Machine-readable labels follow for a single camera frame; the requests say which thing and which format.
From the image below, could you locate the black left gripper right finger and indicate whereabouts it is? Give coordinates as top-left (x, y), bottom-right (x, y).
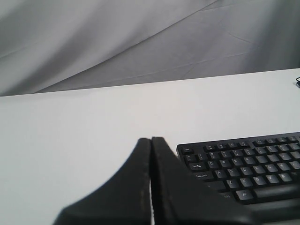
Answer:
top-left (150, 137), bottom-right (258, 225)

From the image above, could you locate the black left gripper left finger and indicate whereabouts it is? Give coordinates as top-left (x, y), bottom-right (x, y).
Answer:
top-left (54, 138), bottom-right (151, 225)

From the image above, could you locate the black acer keyboard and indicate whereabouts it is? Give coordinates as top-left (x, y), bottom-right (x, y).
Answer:
top-left (176, 131), bottom-right (300, 211)

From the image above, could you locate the grey backdrop cloth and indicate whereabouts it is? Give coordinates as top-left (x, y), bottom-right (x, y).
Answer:
top-left (0, 0), bottom-right (300, 96)

